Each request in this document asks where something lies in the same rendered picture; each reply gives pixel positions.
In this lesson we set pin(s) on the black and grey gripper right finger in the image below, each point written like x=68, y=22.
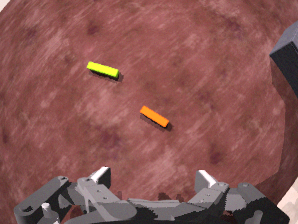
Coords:
x=259, y=209

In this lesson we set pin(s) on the lime rod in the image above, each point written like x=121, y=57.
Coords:
x=103, y=69

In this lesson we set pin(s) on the orange rod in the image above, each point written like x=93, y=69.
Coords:
x=151, y=114

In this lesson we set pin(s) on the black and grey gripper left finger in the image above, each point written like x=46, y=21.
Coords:
x=43, y=207

